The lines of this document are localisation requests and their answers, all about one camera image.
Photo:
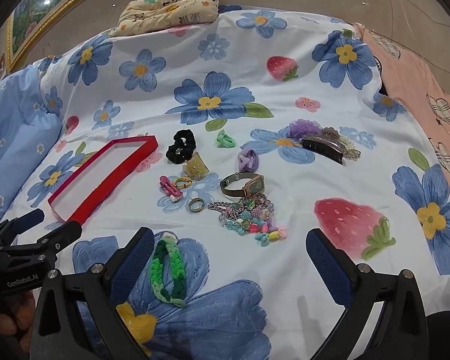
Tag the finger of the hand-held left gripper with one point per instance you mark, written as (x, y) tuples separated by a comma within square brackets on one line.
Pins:
[(22, 223), (56, 238)]

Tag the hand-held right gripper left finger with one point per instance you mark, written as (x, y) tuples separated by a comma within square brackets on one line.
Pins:
[(135, 257)]

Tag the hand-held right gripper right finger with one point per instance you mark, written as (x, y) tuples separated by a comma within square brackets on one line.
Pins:
[(326, 266)]

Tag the red jewelry tray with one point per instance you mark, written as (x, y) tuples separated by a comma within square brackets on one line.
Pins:
[(114, 183)]

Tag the pink hair clip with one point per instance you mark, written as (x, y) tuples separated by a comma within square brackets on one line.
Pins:
[(167, 186)]

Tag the gold wrist watch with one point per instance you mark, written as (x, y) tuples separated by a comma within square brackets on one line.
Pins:
[(253, 186)]

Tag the yellow hair claw clip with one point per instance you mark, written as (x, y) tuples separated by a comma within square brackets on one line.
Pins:
[(195, 165)]

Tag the black scrunchie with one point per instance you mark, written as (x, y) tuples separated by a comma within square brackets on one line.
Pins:
[(189, 138)]

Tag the person's left hand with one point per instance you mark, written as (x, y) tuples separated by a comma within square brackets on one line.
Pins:
[(7, 322)]

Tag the light blue pillow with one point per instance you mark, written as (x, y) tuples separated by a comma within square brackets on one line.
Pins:
[(15, 138)]

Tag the dark glitter hair claw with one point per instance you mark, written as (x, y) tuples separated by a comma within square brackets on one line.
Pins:
[(322, 149)]

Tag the beige flower hair clip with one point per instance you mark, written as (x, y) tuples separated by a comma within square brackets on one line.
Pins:
[(329, 134)]

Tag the purple scrunchie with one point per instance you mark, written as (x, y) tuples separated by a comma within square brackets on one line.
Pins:
[(300, 128)]

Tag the white floral bed sheet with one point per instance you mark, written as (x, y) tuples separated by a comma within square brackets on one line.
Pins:
[(322, 93)]

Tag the pink heart print blanket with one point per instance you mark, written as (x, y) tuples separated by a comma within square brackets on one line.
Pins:
[(416, 78)]

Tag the gold framed painting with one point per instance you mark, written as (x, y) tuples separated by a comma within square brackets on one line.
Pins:
[(26, 15)]

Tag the cream panda print pillow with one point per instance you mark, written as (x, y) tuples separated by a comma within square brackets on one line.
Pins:
[(165, 11)]

